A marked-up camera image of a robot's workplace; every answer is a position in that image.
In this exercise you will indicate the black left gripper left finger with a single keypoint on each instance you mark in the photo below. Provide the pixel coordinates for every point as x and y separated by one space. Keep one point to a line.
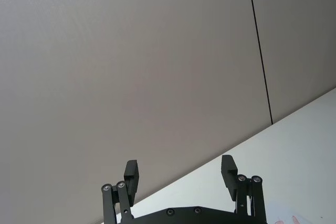
123 200

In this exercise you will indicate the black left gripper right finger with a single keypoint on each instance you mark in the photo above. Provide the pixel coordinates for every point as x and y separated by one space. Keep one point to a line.
252 195

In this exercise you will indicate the white paper with red marks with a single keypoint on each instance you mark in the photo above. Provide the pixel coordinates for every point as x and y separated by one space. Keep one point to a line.
288 217

